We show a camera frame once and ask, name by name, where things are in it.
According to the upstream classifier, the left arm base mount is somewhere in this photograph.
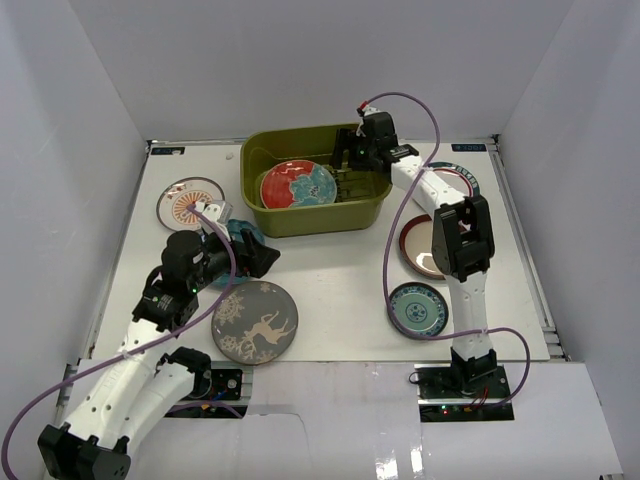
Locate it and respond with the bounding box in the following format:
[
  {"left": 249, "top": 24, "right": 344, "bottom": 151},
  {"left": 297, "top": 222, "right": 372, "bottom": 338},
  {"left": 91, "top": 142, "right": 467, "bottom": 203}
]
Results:
[{"left": 165, "top": 368, "right": 248, "bottom": 419}]

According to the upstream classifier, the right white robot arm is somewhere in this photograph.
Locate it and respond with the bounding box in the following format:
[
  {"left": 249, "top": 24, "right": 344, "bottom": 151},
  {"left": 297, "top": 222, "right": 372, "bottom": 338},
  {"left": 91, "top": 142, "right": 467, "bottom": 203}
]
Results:
[{"left": 331, "top": 106, "right": 497, "bottom": 399}]

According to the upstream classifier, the small blue patterned plate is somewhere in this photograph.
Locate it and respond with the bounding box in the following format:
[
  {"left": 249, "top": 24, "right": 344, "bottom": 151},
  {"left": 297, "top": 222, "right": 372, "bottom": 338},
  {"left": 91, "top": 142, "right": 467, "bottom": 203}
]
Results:
[{"left": 389, "top": 282, "right": 449, "bottom": 340}]

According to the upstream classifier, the orange sunburst plate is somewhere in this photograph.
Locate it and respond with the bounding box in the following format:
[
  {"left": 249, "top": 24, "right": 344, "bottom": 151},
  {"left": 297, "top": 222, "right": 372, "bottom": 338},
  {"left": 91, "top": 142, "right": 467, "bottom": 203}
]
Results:
[{"left": 156, "top": 176, "right": 225, "bottom": 231}]

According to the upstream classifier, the grey deer plate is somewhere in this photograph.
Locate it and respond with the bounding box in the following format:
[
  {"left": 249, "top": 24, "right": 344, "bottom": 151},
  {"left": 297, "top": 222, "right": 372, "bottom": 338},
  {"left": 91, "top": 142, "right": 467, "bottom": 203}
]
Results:
[{"left": 211, "top": 281, "right": 299, "bottom": 366}]

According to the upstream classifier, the dark red rimmed plate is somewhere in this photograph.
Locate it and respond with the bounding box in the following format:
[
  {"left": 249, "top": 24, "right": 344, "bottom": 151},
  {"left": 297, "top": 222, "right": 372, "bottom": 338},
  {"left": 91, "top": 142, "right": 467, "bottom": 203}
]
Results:
[{"left": 399, "top": 214, "right": 444, "bottom": 280}]

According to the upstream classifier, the white plate striped rim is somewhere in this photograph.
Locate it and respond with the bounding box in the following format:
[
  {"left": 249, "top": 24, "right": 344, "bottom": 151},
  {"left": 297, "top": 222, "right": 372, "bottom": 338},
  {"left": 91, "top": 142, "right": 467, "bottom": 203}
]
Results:
[{"left": 430, "top": 161, "right": 481, "bottom": 197}]

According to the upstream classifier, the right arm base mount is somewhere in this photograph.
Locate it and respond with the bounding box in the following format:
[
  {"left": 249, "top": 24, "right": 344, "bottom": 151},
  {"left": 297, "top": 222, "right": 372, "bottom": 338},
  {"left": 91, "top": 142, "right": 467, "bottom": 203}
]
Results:
[{"left": 408, "top": 366, "right": 515, "bottom": 424}]

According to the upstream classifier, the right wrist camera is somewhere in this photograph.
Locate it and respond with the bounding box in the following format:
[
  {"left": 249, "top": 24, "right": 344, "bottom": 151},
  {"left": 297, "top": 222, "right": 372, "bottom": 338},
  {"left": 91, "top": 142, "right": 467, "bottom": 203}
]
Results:
[{"left": 356, "top": 103, "right": 378, "bottom": 137}]

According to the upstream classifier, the red and teal plate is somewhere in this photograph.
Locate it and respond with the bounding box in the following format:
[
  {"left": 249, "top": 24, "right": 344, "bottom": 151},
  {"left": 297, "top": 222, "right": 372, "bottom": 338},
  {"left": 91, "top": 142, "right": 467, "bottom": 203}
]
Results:
[{"left": 259, "top": 159, "right": 338, "bottom": 209}]

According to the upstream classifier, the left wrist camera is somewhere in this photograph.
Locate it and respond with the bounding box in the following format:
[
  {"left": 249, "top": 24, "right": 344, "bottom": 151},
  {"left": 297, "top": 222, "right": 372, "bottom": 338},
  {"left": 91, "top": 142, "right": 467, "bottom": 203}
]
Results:
[{"left": 195, "top": 200, "right": 233, "bottom": 226}]

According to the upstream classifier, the left blue table label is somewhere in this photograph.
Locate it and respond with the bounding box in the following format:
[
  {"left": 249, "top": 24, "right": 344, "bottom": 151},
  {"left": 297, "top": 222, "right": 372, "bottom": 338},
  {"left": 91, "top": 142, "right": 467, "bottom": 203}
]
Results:
[{"left": 150, "top": 146, "right": 185, "bottom": 156}]

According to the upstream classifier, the teal scalloped plate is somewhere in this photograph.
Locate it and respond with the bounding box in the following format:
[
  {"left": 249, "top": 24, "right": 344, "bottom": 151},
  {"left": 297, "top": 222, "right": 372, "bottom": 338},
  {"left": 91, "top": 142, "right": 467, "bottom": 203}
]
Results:
[{"left": 207, "top": 218, "right": 266, "bottom": 290}]

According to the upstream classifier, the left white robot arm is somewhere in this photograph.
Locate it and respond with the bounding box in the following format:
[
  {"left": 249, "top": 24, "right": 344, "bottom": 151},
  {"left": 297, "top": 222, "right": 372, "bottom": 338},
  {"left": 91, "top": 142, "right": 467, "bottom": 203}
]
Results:
[{"left": 37, "top": 229, "right": 280, "bottom": 479}]

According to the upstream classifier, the blue table label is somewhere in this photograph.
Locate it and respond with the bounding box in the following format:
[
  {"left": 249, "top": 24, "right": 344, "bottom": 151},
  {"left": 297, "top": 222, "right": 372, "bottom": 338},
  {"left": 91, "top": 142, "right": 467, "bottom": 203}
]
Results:
[
  {"left": 451, "top": 143, "right": 487, "bottom": 152},
  {"left": 150, "top": 146, "right": 185, "bottom": 156}
]

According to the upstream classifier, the green plastic bin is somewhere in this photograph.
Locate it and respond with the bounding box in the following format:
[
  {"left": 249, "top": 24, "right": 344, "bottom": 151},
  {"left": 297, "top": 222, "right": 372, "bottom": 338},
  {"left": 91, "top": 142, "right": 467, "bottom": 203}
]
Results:
[{"left": 240, "top": 123, "right": 391, "bottom": 238}]

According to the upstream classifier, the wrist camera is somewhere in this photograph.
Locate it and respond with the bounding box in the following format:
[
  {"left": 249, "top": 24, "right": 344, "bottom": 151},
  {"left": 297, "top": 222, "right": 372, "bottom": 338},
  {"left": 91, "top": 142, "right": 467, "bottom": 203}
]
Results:
[
  {"left": 356, "top": 103, "right": 378, "bottom": 137},
  {"left": 195, "top": 200, "right": 233, "bottom": 226}
]

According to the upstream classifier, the right blue table label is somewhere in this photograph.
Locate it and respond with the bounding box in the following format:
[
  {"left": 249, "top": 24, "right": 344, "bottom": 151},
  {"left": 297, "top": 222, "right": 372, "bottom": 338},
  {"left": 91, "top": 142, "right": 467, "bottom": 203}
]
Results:
[{"left": 451, "top": 143, "right": 487, "bottom": 152}]

